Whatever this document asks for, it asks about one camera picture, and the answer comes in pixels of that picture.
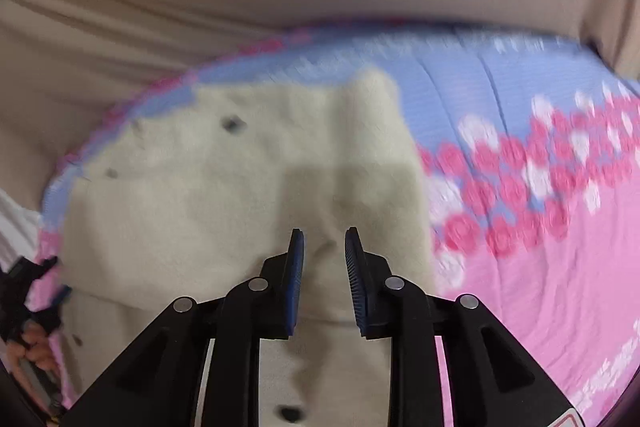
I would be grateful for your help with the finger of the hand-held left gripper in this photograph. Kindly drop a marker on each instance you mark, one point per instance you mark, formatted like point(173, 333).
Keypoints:
point(37, 268)
point(60, 296)

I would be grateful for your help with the white curtain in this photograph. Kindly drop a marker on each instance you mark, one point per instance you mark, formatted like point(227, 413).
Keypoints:
point(17, 227)

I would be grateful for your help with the person's left hand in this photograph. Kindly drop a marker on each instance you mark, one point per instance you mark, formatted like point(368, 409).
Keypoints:
point(34, 346)

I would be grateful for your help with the pink floral blanket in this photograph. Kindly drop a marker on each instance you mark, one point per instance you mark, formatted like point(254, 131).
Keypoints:
point(525, 267)

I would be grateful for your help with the cream knit sweater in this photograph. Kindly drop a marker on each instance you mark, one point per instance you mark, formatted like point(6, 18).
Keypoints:
point(200, 187)

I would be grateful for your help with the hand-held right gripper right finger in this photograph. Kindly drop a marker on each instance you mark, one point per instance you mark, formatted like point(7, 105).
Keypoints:
point(356, 287)

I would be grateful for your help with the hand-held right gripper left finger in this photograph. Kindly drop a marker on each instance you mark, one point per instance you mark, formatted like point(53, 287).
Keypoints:
point(294, 287)

